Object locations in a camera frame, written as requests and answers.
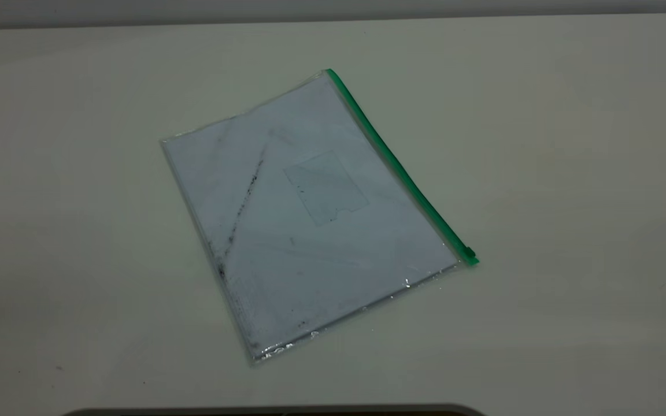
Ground white paper sheets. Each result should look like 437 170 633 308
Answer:
164 75 461 354

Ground clear zip bag green zipper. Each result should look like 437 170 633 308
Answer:
160 68 480 367

